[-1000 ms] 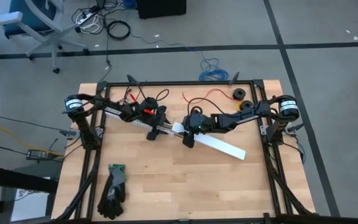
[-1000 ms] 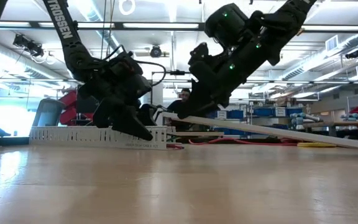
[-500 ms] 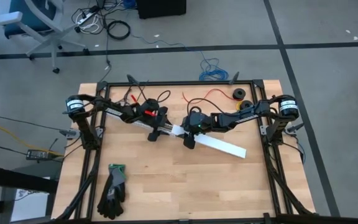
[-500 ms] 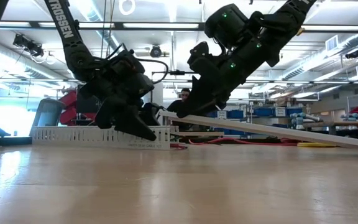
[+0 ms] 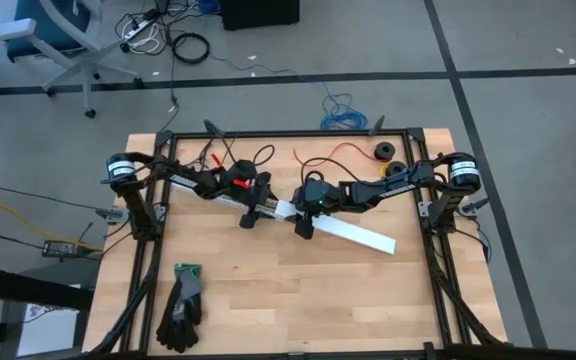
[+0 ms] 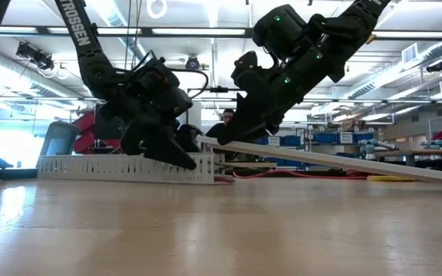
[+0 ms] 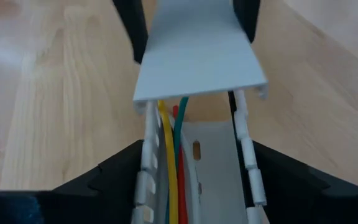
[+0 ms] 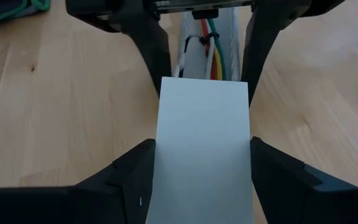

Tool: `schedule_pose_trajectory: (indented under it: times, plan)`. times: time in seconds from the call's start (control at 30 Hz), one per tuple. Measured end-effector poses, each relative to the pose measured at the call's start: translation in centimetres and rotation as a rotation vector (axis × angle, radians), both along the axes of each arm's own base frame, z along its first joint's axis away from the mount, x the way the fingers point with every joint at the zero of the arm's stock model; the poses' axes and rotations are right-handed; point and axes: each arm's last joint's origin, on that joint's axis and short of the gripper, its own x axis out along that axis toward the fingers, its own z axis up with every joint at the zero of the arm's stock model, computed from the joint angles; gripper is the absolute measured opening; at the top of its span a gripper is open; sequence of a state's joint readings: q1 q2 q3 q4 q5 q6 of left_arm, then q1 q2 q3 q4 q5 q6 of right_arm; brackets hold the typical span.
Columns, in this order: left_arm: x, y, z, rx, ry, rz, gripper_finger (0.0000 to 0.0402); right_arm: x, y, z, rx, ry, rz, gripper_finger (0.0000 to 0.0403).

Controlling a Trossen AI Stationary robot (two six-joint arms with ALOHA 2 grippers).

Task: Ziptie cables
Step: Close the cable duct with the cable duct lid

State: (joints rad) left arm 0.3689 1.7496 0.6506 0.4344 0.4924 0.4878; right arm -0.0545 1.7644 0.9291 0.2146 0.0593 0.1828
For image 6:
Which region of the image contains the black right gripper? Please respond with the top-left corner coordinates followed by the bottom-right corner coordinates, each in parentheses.
top-left (216, 51), bottom-right (314, 146)

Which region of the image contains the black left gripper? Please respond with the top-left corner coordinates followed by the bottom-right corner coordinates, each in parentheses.
top-left (100, 59), bottom-right (198, 171)

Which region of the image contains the white slotted cable duct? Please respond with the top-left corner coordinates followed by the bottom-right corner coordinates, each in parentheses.
top-left (36, 152), bottom-right (216, 185)

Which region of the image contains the white duct cover strip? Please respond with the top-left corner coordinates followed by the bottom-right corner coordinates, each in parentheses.
top-left (195, 134), bottom-right (442, 188)

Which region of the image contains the person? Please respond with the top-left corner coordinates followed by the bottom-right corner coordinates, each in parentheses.
top-left (205, 108), bottom-right (241, 161)

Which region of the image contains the white round column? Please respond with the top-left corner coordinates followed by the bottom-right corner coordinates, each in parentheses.
top-left (185, 100), bottom-right (203, 135)

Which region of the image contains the red equipment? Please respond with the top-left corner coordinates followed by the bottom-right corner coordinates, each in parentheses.
top-left (71, 110), bottom-right (122, 155)

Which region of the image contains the grey flat monitor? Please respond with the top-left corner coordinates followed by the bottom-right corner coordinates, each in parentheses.
top-left (35, 120), bottom-right (81, 157)

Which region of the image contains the wooden workbench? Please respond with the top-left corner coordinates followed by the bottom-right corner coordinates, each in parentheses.
top-left (374, 148), bottom-right (442, 173)

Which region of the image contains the loose red wire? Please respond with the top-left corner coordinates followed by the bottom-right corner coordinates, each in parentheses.
top-left (232, 169), bottom-right (371, 181)

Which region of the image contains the black ceiling camera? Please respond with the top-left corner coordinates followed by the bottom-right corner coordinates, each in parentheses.
top-left (15, 41), bottom-right (55, 72)
top-left (184, 55), bottom-right (202, 71)

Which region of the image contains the red wire spool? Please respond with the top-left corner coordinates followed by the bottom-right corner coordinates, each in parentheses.
top-left (346, 169), bottom-right (371, 179)

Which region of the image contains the yellow wire spool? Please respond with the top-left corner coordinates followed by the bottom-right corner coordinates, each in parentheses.
top-left (366, 174), bottom-right (416, 182)

